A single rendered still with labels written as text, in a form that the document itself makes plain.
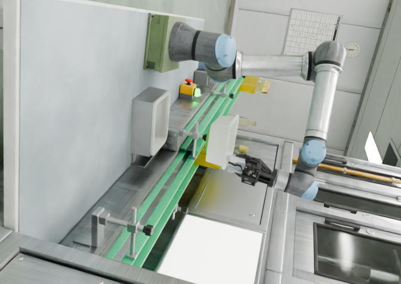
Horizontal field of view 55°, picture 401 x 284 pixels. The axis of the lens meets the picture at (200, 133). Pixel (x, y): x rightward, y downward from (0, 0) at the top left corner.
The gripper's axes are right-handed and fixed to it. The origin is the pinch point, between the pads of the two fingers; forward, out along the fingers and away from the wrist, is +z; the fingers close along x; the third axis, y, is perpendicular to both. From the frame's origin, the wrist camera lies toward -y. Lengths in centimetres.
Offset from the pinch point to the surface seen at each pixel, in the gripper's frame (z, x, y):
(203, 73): 32, -14, -78
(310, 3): -23, -88, -605
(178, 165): 18.1, 11.4, -5.4
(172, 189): 14.4, 12.7, 12.9
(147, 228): 10, 4, 52
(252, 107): 22, 128, -628
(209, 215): -0.7, 25.8, -0.6
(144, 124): 31.6, -6.5, 8.3
